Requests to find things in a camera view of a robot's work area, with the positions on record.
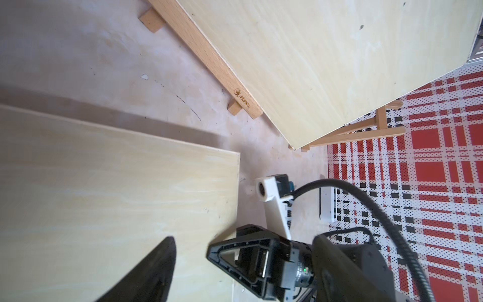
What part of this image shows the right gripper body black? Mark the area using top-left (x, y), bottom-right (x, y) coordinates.
top-left (206, 225), bottom-right (313, 301)

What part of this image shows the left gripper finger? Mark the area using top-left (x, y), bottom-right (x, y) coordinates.
top-left (98, 236), bottom-right (177, 301)

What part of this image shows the plywood board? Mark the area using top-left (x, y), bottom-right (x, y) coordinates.
top-left (181, 0), bottom-right (482, 148)
top-left (1, 106), bottom-right (240, 301)

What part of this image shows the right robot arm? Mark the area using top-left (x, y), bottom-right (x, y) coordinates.
top-left (206, 174), bottom-right (435, 301)

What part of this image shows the left wooden easel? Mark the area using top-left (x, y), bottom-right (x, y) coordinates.
top-left (138, 0), bottom-right (407, 153)

